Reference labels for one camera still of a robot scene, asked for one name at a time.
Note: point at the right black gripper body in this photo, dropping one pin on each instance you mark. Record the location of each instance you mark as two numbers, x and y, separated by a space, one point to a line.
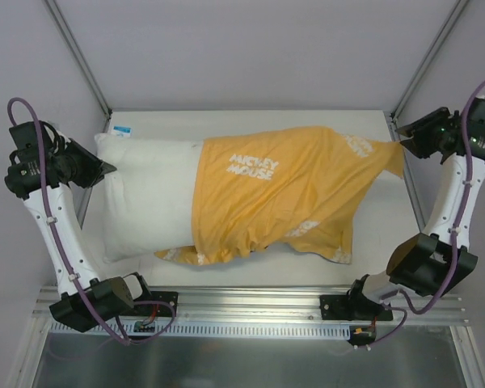
431 133

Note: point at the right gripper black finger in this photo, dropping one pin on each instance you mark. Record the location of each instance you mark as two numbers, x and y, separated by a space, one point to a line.
422 146
428 121

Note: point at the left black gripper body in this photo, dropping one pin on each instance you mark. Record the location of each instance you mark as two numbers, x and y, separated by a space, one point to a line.
81 160

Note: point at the white pillow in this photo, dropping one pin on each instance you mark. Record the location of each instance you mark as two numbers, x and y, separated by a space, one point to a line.
148 198

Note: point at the yellow Mickey Mouse pillowcase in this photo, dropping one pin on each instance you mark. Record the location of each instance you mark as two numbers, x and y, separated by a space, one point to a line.
299 186

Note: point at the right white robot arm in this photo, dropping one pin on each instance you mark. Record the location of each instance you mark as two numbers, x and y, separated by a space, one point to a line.
435 260

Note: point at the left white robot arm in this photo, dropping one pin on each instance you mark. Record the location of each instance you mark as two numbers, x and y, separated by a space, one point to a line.
43 166

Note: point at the white blue pillow label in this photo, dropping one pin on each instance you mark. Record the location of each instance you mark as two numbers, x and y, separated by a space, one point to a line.
121 131

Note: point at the right aluminium frame post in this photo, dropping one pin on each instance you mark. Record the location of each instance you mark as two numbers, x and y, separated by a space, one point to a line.
438 42

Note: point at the aluminium frame post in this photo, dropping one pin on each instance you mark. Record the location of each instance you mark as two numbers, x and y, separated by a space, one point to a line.
438 42
64 29

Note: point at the left aluminium frame post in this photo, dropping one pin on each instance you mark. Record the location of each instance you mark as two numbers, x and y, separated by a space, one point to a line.
64 29

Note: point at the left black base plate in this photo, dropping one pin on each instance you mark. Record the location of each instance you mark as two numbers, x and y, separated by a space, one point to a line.
167 303

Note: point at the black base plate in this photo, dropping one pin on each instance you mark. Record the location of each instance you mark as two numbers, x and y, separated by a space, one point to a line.
167 303
341 307

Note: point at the aluminium mounting rail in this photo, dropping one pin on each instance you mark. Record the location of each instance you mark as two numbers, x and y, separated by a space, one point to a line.
273 305

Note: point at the white slotted cable duct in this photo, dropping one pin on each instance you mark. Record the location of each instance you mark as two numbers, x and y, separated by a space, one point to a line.
310 331

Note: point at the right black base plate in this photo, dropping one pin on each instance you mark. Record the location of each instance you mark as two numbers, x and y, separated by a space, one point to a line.
341 307

